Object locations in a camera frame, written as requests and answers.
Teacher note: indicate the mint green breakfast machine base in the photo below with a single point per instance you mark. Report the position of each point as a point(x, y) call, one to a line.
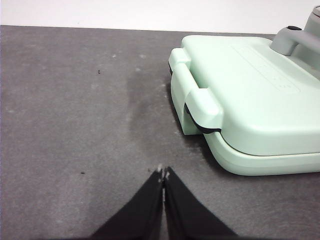
point(250, 165)

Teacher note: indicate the mint green hinged grill lid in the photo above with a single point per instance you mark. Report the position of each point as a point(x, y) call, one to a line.
point(250, 100)

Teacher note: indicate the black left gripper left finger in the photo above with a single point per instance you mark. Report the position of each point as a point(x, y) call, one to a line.
point(140, 215)

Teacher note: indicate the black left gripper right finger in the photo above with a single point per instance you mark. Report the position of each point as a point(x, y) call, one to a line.
point(190, 215)

